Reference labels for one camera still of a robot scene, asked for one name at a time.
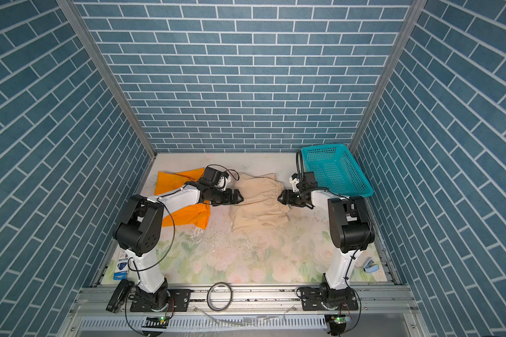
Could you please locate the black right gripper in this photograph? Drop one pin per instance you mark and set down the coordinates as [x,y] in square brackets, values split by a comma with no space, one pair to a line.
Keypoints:
[288,197]

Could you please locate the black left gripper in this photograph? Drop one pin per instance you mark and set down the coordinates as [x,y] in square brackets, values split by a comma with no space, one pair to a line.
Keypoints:
[228,198]

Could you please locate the orange shorts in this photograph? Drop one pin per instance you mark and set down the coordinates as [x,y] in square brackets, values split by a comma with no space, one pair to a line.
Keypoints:
[183,206]

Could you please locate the beige shorts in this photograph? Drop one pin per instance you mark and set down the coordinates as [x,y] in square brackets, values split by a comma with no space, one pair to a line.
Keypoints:
[260,207]

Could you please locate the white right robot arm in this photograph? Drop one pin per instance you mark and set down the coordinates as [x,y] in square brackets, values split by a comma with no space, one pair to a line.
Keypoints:
[350,232]

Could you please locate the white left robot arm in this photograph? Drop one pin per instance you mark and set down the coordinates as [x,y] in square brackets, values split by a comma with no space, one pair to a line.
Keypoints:
[140,222]

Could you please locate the teal plastic basket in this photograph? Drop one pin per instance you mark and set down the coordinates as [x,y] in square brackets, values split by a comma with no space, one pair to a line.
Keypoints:
[335,168]

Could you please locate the small blue white clip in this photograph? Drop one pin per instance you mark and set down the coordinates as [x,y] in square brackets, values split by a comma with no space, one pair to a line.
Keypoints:
[370,266]

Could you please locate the small white blue box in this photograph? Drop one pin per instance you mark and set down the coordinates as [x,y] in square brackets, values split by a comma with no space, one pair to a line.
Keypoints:
[121,270]

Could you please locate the black device beside left base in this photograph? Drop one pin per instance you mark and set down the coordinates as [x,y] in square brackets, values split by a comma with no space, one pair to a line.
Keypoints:
[119,295]

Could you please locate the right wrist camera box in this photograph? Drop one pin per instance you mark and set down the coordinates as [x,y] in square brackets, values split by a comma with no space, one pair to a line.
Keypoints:
[303,181]

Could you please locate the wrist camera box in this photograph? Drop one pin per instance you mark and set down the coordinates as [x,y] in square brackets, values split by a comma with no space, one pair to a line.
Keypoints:
[214,178]
[303,181]

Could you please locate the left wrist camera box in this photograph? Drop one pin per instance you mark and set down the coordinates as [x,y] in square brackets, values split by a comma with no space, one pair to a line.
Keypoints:
[214,178]

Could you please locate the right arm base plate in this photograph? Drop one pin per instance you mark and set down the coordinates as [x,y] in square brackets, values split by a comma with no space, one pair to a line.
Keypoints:
[314,299]

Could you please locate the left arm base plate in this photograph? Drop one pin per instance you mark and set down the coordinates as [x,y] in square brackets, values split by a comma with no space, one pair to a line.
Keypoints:
[176,300]

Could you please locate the aluminium front rail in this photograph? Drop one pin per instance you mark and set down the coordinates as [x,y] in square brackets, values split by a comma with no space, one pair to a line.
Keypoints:
[383,310]

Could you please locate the right aluminium corner post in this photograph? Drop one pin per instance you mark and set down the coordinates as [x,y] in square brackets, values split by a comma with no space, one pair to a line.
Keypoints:
[400,42]

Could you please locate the aluminium corner post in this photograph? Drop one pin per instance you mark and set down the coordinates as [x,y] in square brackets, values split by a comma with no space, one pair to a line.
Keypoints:
[74,18]
[400,42]

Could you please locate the left aluminium corner post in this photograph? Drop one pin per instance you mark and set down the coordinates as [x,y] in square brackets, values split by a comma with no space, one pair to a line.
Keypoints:
[74,18]

